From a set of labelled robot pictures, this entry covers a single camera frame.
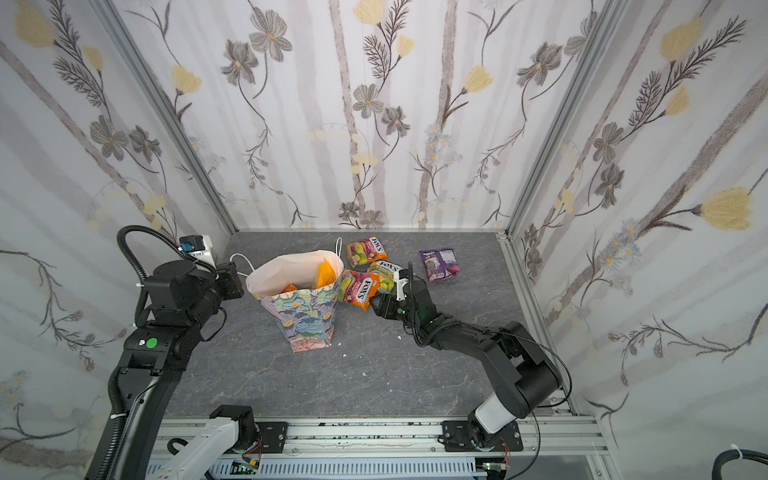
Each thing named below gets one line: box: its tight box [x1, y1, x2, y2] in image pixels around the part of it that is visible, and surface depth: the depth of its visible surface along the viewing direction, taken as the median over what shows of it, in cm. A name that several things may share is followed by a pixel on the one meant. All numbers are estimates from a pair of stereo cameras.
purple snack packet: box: [419, 248, 460, 283], surface depth 109 cm
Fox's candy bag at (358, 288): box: [338, 270, 380, 312], surface depth 100 cm
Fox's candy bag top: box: [346, 236, 388, 267], surface depth 113 cm
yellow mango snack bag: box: [316, 257, 336, 288], surface depth 87 cm
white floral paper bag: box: [245, 237, 344, 352], surface depth 81 cm
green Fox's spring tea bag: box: [367, 260, 404, 294], surface depth 106 cm
